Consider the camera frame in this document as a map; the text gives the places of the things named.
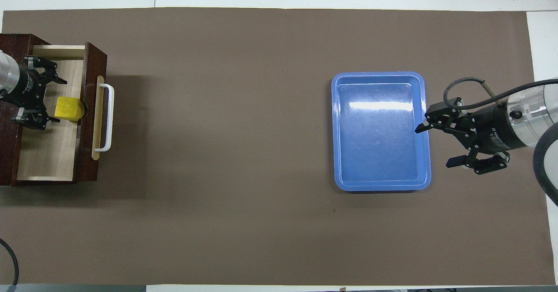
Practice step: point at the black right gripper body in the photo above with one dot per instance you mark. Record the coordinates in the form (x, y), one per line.
(495, 128)

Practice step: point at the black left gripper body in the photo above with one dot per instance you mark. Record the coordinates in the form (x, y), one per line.
(28, 87)

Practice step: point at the yellow cube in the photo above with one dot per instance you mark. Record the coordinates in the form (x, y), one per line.
(69, 108)

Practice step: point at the dark brown wooden cabinet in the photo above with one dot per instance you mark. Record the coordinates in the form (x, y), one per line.
(13, 43)

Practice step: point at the blue plastic tray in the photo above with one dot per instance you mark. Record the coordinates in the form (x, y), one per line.
(379, 152)

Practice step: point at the brown table mat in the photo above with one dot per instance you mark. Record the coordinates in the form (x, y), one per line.
(218, 109)

